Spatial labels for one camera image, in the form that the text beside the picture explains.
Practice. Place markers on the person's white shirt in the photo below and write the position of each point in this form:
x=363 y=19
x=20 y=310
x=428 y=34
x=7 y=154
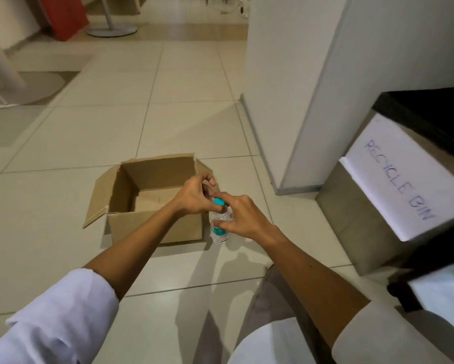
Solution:
x=52 y=322

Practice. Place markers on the person's left forearm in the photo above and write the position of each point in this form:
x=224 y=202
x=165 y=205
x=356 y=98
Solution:
x=136 y=250

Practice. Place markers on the person's right hand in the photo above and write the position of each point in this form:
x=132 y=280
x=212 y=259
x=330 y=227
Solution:
x=246 y=219

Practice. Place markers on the steel bin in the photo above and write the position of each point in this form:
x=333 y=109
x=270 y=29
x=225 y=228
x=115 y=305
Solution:
x=348 y=223

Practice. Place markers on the bottle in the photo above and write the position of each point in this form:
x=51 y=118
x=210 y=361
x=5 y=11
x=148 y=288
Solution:
x=219 y=235

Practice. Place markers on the person's left hand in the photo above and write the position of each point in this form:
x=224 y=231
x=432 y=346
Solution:
x=191 y=198

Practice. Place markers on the person's right forearm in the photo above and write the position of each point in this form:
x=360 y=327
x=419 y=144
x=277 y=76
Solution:
x=318 y=288

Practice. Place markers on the printed cardboard box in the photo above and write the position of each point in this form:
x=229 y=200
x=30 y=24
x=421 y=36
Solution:
x=151 y=178

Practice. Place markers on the dark maroon refrigerator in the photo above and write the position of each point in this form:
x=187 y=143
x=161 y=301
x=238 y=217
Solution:
x=439 y=288

